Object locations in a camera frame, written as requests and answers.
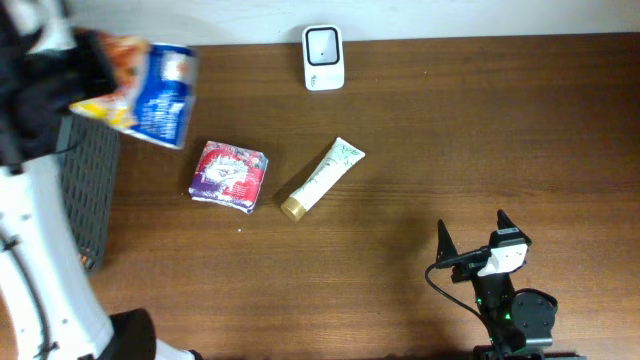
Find black right camera cable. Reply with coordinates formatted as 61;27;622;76
424;260;494;341

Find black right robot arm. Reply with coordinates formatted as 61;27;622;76
425;210;581;360

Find red purple tissue pack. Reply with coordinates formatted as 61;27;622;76
188;141;268;214

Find white shampoo tube gold cap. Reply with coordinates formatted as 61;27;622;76
281;137;365;222

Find white barcode scanner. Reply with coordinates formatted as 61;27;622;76
301;24;345;91

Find blue yellow paste sachet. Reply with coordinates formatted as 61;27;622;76
70;33;197;149

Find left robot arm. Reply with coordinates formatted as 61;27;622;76
1;1;196;360

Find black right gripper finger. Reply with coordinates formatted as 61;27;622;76
489;209;532;246
436;219;458;263

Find grey plastic mesh basket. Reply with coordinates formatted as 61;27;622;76
57;115;120;273

